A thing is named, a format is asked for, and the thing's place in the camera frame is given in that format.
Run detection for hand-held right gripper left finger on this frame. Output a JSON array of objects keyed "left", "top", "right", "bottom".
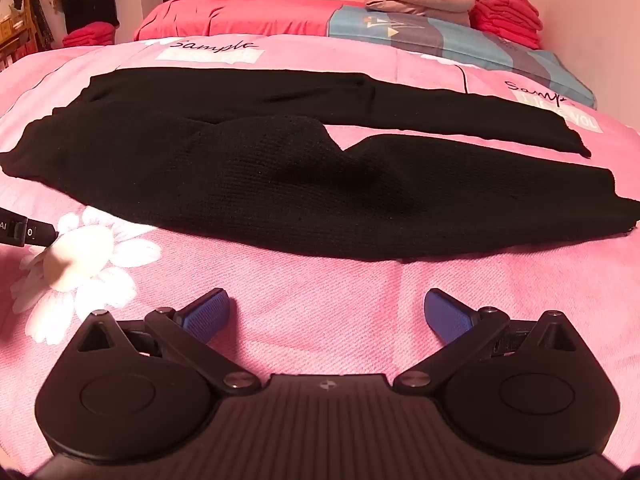
[{"left": 65, "top": 288, "right": 261, "bottom": 395}]

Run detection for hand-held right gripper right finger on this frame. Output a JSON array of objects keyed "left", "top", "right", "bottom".
[{"left": 392, "top": 288, "right": 583, "bottom": 395}]

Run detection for black knit pants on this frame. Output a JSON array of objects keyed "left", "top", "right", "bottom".
[{"left": 0, "top": 67, "right": 640, "bottom": 263}]

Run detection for pink flower printed blanket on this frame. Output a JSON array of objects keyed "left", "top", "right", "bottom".
[{"left": 0, "top": 35, "right": 640, "bottom": 463}]

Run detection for wooden rack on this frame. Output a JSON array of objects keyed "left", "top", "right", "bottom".
[{"left": 0, "top": 0, "right": 42, "bottom": 68}]

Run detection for red folded cloth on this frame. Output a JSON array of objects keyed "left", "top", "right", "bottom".
[{"left": 62, "top": 22, "right": 118, "bottom": 50}]

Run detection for blue and grey pillow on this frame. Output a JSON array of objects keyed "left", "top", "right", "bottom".
[{"left": 327, "top": 5, "right": 598, "bottom": 111}]

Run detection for red duvet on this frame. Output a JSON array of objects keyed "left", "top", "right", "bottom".
[{"left": 132, "top": 0, "right": 366, "bottom": 42}]

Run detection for folded red blanket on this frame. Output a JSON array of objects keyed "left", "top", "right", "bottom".
[{"left": 470, "top": 0, "right": 546, "bottom": 51}]

